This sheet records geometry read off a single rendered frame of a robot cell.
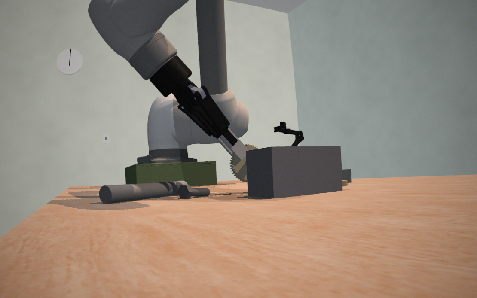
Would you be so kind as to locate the tan gear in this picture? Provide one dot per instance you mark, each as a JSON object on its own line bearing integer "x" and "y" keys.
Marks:
{"x": 239, "y": 167}

